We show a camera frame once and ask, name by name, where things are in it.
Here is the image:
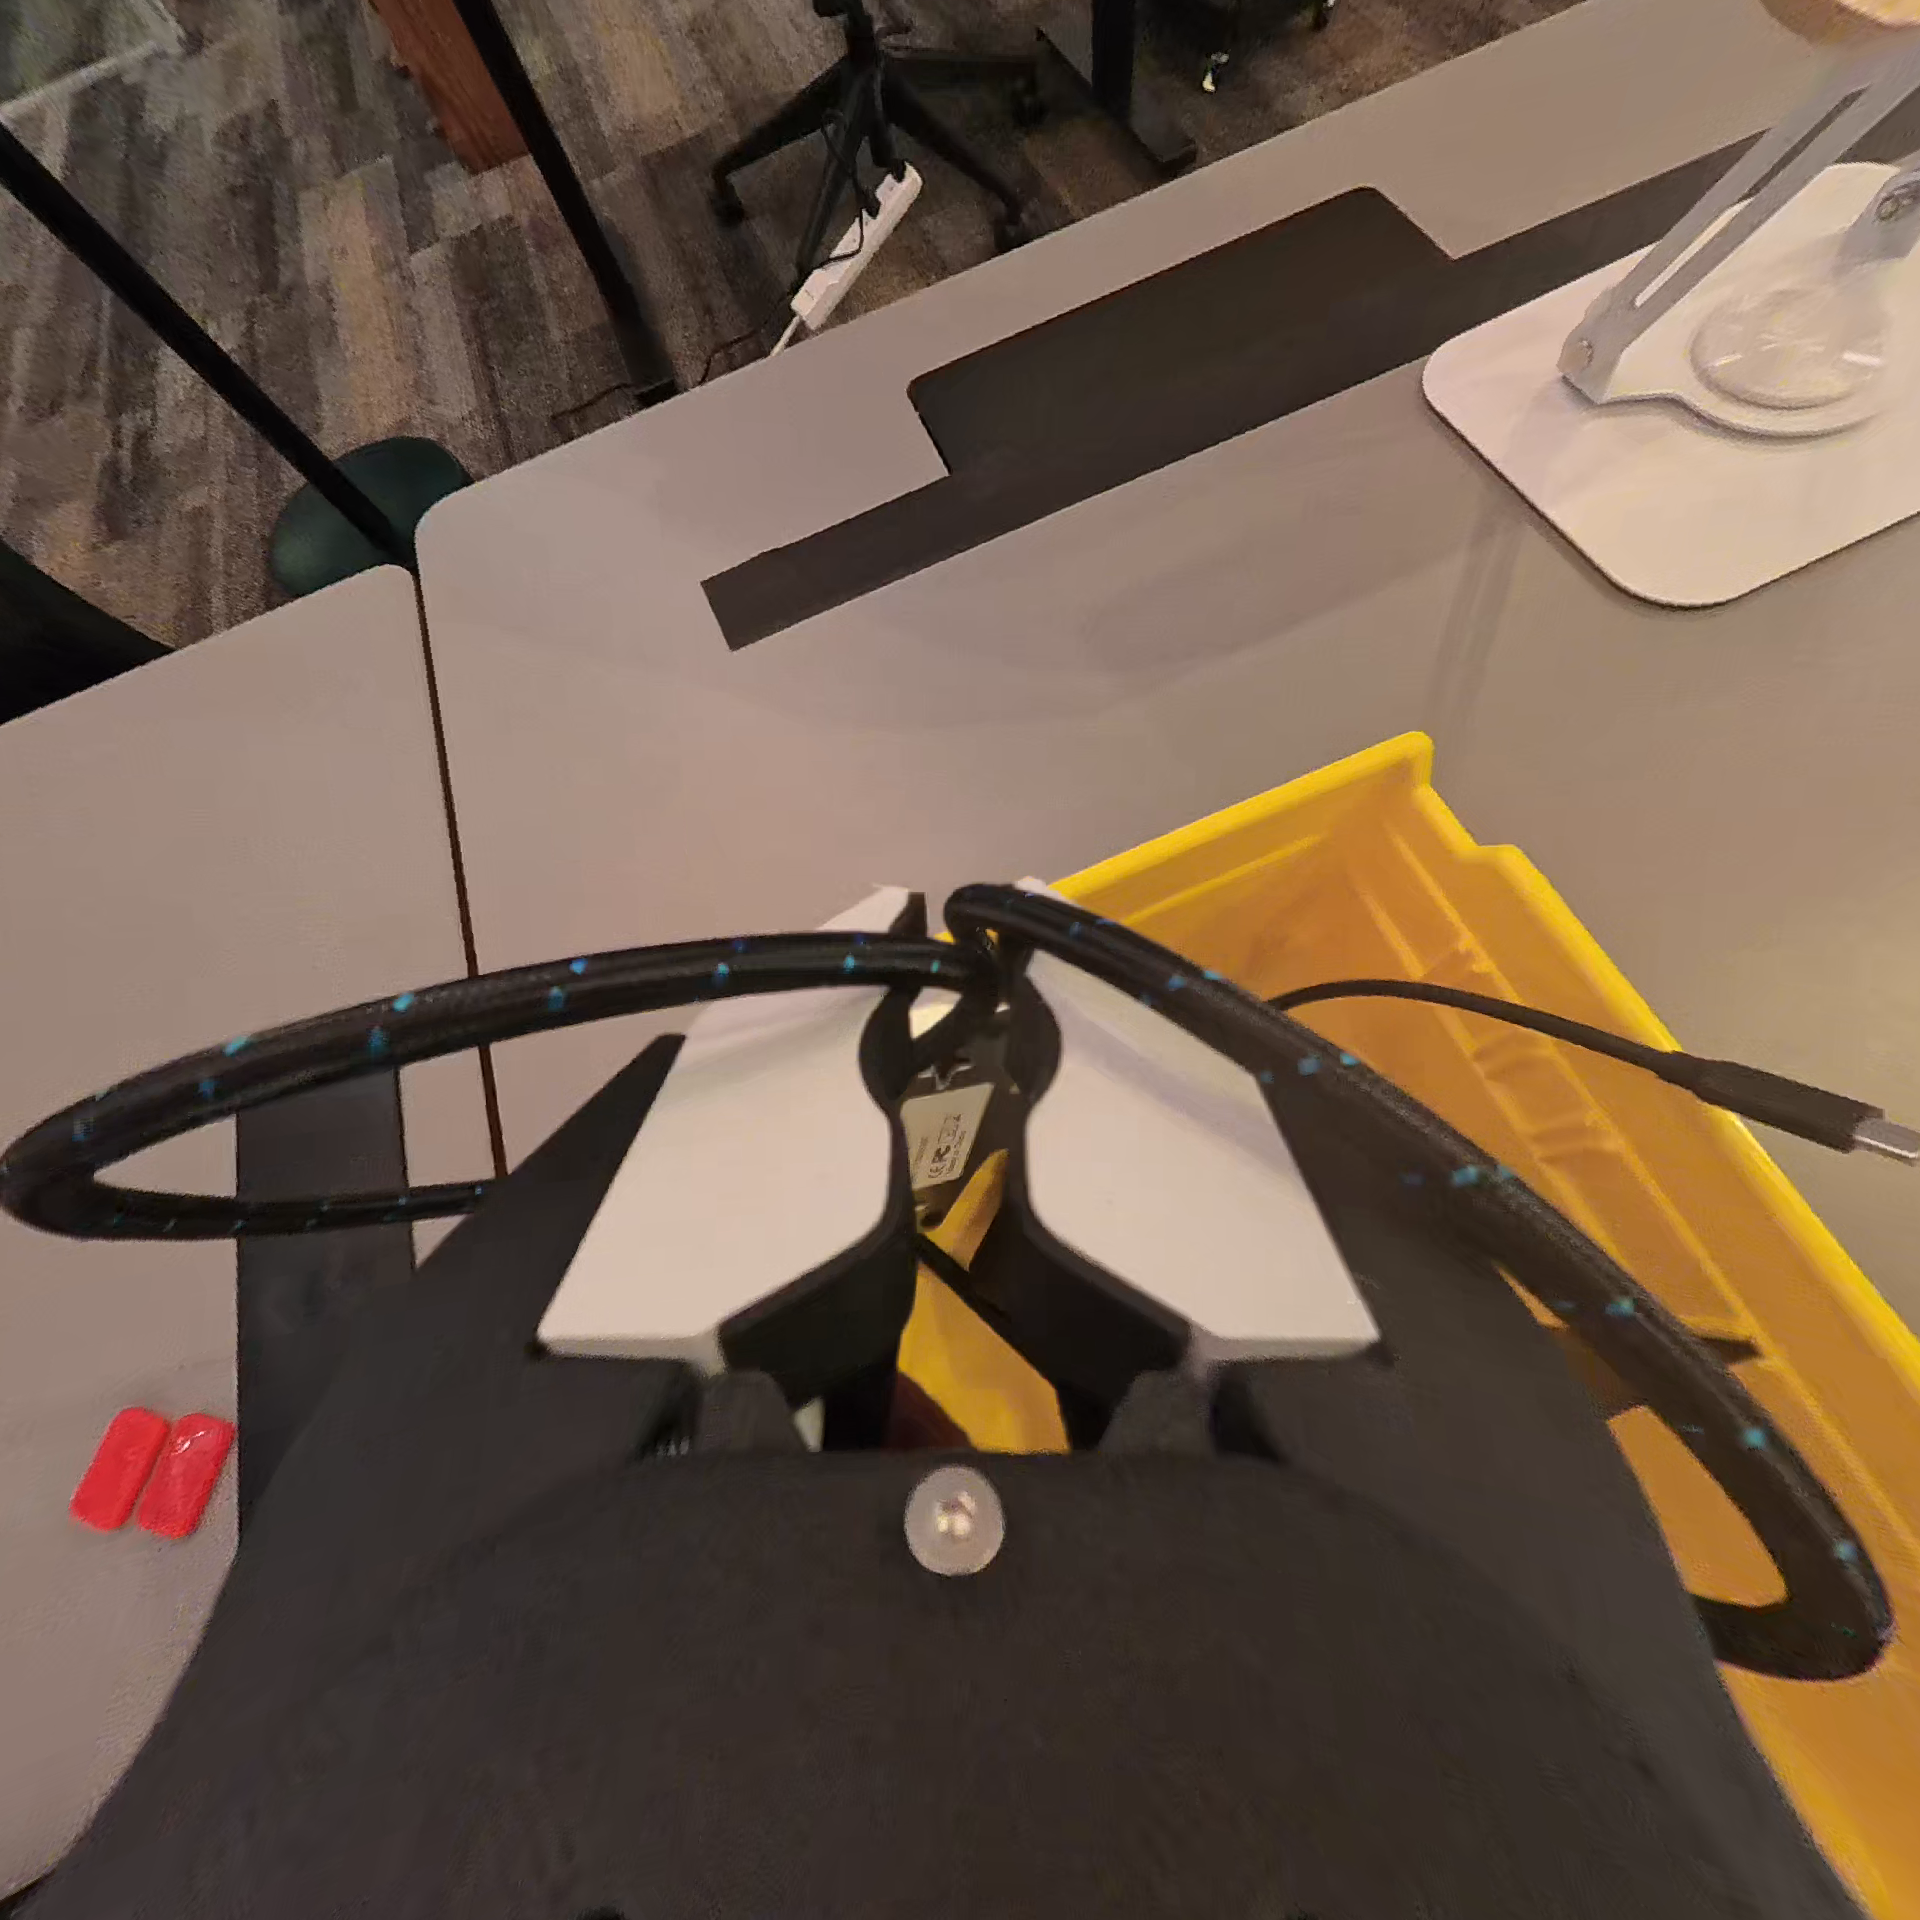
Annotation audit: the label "wood-edged desk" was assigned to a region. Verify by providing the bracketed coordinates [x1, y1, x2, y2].
[367, 0, 677, 407]

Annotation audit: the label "black chair base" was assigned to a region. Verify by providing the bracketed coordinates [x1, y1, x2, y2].
[710, 0, 1052, 249]

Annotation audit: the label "white power strip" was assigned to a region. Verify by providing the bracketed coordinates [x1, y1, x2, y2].
[773, 163, 924, 355]

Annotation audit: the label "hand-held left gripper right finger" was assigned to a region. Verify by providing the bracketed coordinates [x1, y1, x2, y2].
[982, 879, 1378, 1446]

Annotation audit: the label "black USB hub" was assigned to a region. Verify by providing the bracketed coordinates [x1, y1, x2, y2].
[871, 991, 1052, 1249]

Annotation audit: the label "yellow plastic bin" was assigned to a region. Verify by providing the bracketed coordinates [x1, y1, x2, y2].
[895, 733, 1920, 1920]

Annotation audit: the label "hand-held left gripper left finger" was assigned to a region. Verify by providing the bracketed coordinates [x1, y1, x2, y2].
[538, 887, 928, 1446]

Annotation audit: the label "wooden book stand white base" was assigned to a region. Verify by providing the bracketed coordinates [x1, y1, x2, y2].
[1421, 0, 1920, 609]

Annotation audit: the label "thin black hub cable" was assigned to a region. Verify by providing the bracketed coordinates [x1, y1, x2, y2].
[1267, 979, 1920, 1168]

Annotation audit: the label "braided HDMI cable green plugs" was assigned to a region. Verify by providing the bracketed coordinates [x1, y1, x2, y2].
[0, 882, 1894, 1682]

